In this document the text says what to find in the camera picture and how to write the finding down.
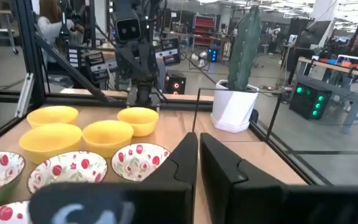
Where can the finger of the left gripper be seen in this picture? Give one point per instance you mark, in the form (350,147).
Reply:
(147,62)
(127,62)

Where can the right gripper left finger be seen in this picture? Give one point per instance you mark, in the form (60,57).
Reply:
(179,174)

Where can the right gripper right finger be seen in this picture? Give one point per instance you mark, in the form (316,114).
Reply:
(225,186)

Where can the yellow plastic bowl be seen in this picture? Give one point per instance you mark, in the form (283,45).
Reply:
(138,124)
(107,140)
(52,115)
(50,146)

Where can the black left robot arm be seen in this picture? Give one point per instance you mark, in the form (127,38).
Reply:
(143,93)

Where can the black computer with red lights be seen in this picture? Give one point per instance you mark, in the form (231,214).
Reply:
(175,77)

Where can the small floor fan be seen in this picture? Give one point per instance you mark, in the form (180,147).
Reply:
(199,59)

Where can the blue-lit device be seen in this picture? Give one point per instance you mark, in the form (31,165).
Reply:
(212,55)

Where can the red shelving cart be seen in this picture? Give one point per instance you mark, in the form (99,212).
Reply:
(204,25)

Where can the white faceted plant pot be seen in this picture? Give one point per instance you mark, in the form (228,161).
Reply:
(233,109)

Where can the silver aluminium strip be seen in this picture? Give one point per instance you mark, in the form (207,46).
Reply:
(24,96)

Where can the green cactus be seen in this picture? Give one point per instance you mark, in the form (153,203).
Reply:
(244,53)

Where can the black computer with green lights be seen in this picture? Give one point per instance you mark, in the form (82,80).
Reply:
(306,105)

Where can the wooden desk with grey legs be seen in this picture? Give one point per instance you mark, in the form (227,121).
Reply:
(337,68)

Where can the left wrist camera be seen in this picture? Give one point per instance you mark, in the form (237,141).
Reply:
(128,29)

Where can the black aluminium rig frame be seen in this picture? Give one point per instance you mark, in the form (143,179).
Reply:
(30,46)

